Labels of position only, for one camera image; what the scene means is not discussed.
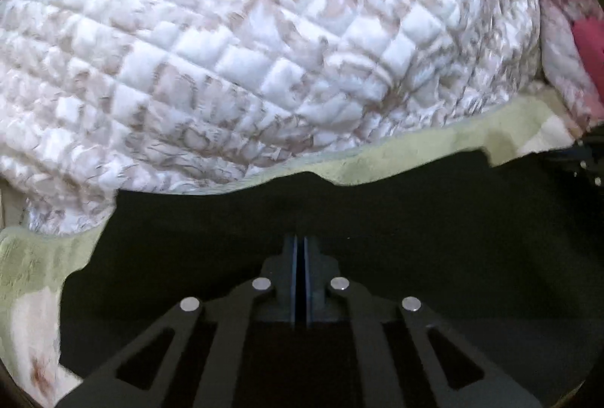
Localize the pink floral quilt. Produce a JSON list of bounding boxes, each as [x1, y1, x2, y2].
[[538, 0, 604, 139]]

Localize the black pants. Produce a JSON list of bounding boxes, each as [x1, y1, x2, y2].
[[57, 148, 599, 408]]

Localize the white quilted bedspread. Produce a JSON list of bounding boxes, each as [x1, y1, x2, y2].
[[0, 0, 562, 235]]

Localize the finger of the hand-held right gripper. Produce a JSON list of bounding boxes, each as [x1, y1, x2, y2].
[[571, 136, 604, 192]]

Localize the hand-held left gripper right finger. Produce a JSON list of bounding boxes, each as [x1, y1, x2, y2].
[[304, 235, 544, 408]]

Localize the pink pillow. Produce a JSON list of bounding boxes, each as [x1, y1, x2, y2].
[[571, 16, 604, 103]]

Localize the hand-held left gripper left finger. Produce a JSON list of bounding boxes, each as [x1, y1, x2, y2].
[[54, 235, 301, 408]]

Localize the floral fleece blanket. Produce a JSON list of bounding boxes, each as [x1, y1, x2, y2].
[[0, 80, 588, 408]]

